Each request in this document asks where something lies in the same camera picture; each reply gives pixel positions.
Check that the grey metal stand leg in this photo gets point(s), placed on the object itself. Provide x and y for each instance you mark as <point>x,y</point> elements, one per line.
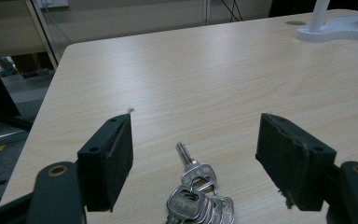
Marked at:
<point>45,37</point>

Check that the bunch of silver keys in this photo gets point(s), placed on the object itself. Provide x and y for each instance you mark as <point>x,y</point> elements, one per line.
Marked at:
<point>186,202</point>

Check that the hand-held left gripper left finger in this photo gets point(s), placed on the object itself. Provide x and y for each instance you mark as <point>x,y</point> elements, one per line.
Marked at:
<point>105,161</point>

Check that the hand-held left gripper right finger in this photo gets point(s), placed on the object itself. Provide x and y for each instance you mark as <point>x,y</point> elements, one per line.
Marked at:
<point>289,158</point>

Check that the white power socket box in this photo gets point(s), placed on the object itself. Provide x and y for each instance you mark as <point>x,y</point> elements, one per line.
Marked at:
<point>54,2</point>

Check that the white desk lamp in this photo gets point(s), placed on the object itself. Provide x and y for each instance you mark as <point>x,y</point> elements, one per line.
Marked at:
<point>338,29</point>

